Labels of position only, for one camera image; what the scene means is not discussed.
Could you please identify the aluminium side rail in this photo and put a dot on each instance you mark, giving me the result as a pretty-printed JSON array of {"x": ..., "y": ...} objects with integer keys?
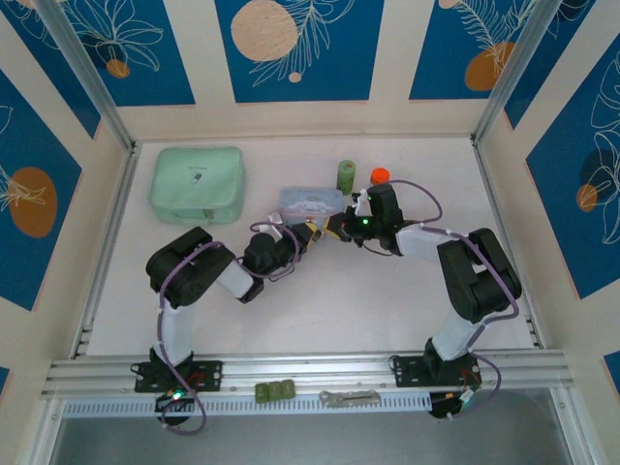
[
  {"x": 489, "y": 184},
  {"x": 121, "y": 194}
]

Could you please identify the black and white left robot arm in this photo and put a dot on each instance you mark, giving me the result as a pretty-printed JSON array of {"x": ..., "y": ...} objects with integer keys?
[{"x": 189, "y": 271}]

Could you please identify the green square button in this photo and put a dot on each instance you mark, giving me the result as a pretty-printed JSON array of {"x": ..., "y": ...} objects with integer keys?
[
  {"x": 274, "y": 390},
  {"x": 261, "y": 391},
  {"x": 288, "y": 389}
]

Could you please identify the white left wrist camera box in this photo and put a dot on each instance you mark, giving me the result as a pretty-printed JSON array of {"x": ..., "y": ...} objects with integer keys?
[{"x": 275, "y": 219}]

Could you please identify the orange lid pill bottle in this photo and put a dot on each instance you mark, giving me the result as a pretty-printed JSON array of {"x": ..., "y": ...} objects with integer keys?
[{"x": 380, "y": 174}]

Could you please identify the green cylindrical can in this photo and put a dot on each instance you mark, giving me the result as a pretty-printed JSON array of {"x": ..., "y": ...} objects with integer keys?
[{"x": 345, "y": 179}]

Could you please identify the aluminium frame post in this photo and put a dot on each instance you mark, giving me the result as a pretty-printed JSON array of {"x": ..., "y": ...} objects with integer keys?
[
  {"x": 513, "y": 63},
  {"x": 87, "y": 72}
]

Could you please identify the blue cartoon tin box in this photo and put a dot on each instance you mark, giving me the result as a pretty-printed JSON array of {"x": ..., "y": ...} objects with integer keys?
[{"x": 310, "y": 201}]

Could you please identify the flat silver metal bracket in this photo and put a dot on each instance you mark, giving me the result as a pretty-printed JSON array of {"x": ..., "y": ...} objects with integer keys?
[{"x": 349, "y": 398}]

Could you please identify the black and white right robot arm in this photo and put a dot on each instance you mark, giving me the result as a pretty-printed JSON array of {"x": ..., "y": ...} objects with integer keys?
[{"x": 479, "y": 281}]

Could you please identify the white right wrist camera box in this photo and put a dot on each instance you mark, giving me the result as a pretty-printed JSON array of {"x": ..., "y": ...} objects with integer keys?
[{"x": 361, "y": 199}]

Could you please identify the black controller board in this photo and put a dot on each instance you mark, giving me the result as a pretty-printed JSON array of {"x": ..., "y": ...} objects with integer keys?
[
  {"x": 174, "y": 404},
  {"x": 445, "y": 407}
]

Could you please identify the aluminium front rail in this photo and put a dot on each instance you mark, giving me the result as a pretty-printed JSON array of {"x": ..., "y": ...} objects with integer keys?
[{"x": 310, "y": 368}]

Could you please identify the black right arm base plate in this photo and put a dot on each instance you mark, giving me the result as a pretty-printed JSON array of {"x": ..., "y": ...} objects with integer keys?
[{"x": 409, "y": 370}]

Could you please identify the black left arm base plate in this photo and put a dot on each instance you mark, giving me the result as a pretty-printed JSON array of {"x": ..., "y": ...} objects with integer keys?
[{"x": 208, "y": 375}]

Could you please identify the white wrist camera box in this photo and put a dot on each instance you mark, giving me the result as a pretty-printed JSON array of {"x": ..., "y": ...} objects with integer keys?
[
  {"x": 361, "y": 199},
  {"x": 275, "y": 219}
]

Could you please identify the mint green zip pouch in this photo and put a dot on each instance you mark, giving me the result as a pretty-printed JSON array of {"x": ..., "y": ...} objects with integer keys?
[{"x": 194, "y": 179}]

